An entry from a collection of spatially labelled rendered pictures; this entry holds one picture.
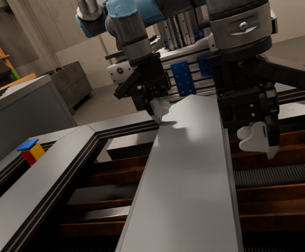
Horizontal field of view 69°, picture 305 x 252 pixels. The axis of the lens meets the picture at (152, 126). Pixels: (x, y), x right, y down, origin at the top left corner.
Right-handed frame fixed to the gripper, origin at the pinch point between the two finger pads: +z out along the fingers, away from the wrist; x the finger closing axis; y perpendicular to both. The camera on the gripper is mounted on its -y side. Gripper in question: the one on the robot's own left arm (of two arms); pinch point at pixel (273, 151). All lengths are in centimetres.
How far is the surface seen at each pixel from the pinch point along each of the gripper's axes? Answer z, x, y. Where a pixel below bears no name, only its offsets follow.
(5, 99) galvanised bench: -17, -41, 99
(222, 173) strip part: 2.1, 1.8, 9.3
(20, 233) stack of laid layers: 3, 12, 53
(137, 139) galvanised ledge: 19, -46, 48
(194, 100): 2.1, -35.3, 16.6
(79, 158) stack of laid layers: 3, -14, 53
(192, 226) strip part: 2.1, 12.8, 14.5
